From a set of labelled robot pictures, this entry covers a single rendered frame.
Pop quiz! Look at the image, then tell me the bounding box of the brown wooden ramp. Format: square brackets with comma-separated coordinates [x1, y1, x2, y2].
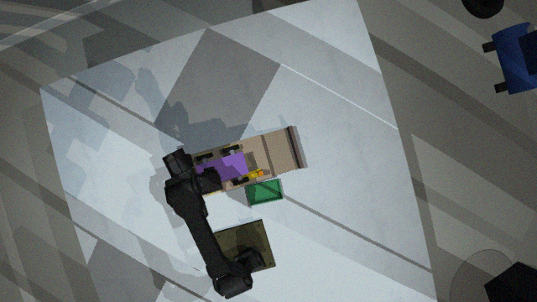
[190, 125, 304, 197]

